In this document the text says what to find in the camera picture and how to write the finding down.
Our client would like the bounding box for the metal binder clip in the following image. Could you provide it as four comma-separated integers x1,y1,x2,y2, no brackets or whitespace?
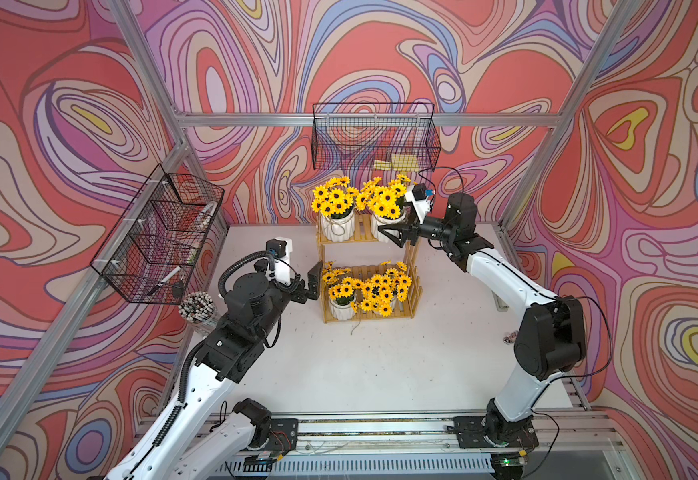
503,331,518,345

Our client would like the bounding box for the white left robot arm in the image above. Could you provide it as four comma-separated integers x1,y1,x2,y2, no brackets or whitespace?
105,239,323,479

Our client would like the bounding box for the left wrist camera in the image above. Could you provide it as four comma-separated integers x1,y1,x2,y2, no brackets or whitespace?
266,238,294,286

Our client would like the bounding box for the black wire basket back wall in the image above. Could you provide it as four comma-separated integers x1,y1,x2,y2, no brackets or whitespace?
311,100,441,173

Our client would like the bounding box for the white and black stapler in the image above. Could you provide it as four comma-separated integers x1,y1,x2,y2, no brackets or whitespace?
492,292,509,312

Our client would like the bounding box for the black wire basket wall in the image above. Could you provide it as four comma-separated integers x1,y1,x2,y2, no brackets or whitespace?
91,166,225,305
311,100,441,173

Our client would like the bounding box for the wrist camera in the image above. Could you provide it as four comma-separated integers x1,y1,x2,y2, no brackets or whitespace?
266,238,294,286
404,184,435,223

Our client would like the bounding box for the yellow sticky notes pad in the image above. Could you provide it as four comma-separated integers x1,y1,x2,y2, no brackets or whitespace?
372,153,419,172

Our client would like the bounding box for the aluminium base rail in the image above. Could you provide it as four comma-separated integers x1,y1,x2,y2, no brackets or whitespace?
126,410,632,480

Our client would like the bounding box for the wooden two-tier shelf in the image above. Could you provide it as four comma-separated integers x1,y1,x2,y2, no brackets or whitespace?
316,214,423,324

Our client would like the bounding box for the sunflower pot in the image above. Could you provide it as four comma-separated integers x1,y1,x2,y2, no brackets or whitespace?
355,174,411,243
355,261,412,318
311,176,358,242
321,262,361,322

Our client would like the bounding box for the clear cup of pencils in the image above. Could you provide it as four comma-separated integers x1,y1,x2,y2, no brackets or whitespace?
178,291,221,334

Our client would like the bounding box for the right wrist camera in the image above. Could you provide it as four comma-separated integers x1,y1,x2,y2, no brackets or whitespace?
404,184,435,223

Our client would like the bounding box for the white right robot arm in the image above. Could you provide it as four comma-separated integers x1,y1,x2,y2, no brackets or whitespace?
379,184,586,448

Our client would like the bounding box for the black wire basket left wall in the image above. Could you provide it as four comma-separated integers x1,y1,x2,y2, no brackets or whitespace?
91,166,225,305

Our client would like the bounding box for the white marker in basket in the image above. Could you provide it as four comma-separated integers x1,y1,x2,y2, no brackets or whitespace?
146,265,182,296

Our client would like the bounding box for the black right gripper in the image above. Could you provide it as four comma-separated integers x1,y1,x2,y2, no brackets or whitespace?
377,200,455,249

